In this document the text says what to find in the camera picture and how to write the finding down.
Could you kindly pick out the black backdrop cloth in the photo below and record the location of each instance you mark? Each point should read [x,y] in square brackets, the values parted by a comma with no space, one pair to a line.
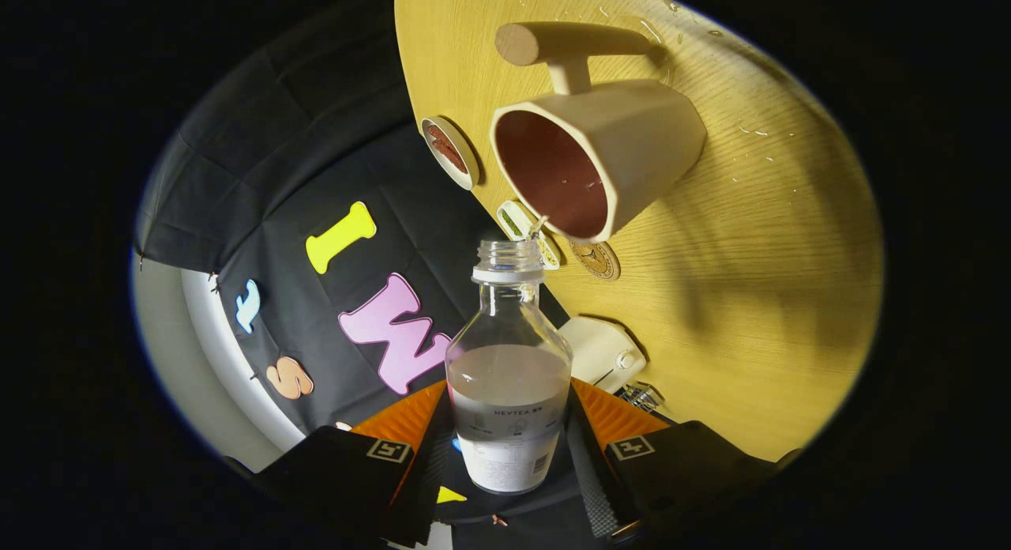
[316,139]

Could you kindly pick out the white toaster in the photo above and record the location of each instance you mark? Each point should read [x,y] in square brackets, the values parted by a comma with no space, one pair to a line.
[592,348]

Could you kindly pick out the white divided dish of beans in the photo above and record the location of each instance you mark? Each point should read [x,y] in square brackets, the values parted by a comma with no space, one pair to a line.
[513,218]

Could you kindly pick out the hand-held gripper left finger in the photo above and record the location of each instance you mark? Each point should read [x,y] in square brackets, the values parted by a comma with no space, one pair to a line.
[438,463]

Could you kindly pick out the white oval plate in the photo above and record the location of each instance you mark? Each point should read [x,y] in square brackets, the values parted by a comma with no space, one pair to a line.
[467,167]

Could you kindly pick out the round brown coaster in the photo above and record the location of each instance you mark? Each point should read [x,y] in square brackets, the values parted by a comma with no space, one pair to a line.
[599,261]

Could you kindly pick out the wooden table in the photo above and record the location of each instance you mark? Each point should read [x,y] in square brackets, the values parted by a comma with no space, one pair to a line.
[750,258]

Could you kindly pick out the clear juice bottle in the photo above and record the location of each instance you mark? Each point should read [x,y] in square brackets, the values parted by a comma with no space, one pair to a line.
[509,392]

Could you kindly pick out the red meat slice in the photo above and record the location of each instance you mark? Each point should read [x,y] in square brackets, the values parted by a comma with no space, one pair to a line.
[452,143]
[442,153]

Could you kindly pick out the beige cup with pink inside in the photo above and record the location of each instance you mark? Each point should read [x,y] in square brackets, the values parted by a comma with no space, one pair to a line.
[632,139]

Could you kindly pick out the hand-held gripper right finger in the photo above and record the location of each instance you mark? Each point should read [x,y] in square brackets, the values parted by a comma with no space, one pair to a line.
[588,471]

